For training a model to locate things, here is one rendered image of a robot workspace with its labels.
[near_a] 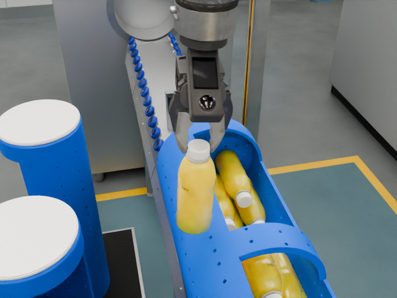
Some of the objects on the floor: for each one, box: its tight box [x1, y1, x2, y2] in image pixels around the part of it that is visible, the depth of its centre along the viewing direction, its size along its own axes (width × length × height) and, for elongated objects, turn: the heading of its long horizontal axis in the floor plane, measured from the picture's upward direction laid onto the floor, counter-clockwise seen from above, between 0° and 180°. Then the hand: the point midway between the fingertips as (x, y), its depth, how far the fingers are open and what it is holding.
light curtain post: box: [242, 0, 271, 144], centre depth 195 cm, size 6×6×170 cm
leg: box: [142, 143, 154, 197], centre depth 262 cm, size 6×6×63 cm
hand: (198, 148), depth 78 cm, fingers closed on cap, 4 cm apart
